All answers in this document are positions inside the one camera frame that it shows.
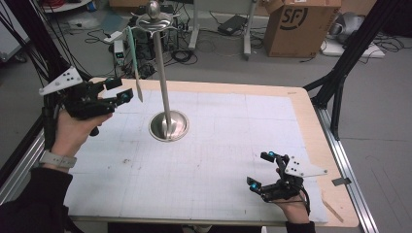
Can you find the round white table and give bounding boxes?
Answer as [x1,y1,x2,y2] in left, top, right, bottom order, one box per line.
[41,0,93,15]

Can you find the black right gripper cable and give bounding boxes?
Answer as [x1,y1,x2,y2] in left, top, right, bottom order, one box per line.
[297,188,312,216]

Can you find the black flat device on floor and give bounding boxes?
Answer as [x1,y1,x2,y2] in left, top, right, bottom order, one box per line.
[217,14,249,36]

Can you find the white metal stand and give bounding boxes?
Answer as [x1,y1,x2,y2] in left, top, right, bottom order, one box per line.
[188,0,260,62]

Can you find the coiled black cable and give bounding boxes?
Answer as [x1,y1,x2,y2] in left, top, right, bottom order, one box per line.
[170,48,199,66]

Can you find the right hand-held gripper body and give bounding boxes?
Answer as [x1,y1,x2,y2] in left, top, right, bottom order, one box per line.
[261,153,328,204]

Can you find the thin wooden strip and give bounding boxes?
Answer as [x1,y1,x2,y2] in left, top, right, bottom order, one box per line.
[322,198,345,224]

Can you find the person's left hand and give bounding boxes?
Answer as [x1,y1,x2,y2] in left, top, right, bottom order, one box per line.
[51,108,115,160]

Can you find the brown cardboard box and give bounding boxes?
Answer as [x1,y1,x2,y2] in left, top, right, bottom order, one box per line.
[263,0,342,59]

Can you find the person's right hand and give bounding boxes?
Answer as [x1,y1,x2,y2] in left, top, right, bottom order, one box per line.
[274,167,311,225]

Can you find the white box with display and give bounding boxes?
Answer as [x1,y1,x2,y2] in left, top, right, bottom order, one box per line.
[113,39,126,68]

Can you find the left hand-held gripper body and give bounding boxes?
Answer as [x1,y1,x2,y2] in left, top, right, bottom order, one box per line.
[38,65,115,121]

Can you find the aluminium rail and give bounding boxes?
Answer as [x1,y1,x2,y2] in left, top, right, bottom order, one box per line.
[0,124,47,208]
[314,105,381,233]

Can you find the white grid mat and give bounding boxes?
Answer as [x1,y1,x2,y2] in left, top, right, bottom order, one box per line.
[62,87,330,225]

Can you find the grey rounded device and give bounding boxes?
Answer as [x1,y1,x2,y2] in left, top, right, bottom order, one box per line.
[327,12,365,45]

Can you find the white flat board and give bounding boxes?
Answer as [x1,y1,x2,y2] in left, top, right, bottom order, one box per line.
[320,38,386,59]

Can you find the black metal frame post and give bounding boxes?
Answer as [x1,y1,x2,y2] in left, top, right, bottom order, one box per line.
[303,0,403,141]
[0,0,93,188]

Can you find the grey wristwatch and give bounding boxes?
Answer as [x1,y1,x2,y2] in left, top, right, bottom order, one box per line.
[38,150,79,170]

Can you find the grey tape piece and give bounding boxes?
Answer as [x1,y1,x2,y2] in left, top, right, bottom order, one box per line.
[331,177,353,187]

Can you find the green-handled cream spatula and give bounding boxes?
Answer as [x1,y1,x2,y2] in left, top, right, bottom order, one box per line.
[125,25,145,104]

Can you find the white power strip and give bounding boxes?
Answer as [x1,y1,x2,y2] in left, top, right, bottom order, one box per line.
[103,30,126,45]

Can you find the steel utensil rack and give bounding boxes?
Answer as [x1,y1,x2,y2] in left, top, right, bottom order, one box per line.
[130,0,190,143]

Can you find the black computer tower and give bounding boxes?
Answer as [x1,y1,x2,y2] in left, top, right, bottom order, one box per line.
[128,13,180,62]

